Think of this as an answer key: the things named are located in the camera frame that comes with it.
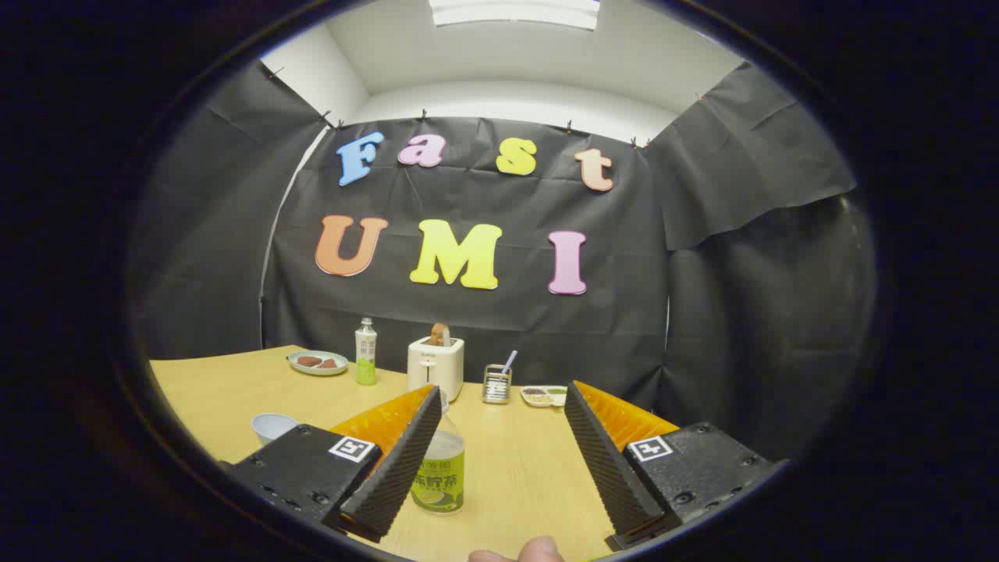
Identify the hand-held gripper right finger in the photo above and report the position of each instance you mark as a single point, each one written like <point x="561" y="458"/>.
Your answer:
<point x="609" y="468"/>

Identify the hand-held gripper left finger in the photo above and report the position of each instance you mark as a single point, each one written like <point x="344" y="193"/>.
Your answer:
<point x="398" y="468"/>

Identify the clear juice bottle green label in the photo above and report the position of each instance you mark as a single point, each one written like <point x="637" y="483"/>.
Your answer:
<point x="441" y="476"/>

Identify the white cup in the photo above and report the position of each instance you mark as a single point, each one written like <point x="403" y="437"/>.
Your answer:
<point x="273" y="428"/>

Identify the capped white green drink bottle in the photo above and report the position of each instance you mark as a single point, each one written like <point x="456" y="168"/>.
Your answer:
<point x="366" y="359"/>

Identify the wooden table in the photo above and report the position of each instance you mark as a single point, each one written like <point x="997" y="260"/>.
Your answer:
<point x="515" y="468"/>

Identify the white divided snack dish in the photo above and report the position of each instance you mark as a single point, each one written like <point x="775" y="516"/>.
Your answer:
<point x="542" y="397"/>

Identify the white toaster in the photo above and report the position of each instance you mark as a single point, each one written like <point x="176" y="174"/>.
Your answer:
<point x="435" y="367"/>

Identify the pale green plate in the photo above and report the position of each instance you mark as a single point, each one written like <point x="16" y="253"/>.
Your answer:
<point x="318" y="369"/>

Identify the toast slice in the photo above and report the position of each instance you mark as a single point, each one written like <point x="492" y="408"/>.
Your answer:
<point x="439" y="336"/>

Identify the purple striped straw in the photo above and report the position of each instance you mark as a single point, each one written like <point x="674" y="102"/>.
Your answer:
<point x="509" y="361"/>

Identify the ceiling light panel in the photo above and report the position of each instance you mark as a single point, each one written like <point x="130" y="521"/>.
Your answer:
<point x="515" y="12"/>

